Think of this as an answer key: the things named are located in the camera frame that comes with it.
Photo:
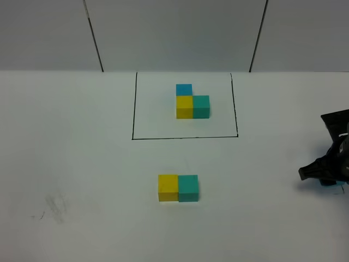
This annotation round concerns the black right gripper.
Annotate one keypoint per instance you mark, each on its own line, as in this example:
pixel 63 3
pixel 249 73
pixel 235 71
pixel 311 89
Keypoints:
pixel 334 166

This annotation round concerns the green template block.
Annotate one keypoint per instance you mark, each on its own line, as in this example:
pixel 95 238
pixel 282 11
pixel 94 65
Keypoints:
pixel 201 107

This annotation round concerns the yellow template block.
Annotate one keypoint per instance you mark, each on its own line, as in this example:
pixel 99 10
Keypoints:
pixel 184 107

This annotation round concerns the blue template block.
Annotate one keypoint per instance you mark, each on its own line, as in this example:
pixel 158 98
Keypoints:
pixel 184 90

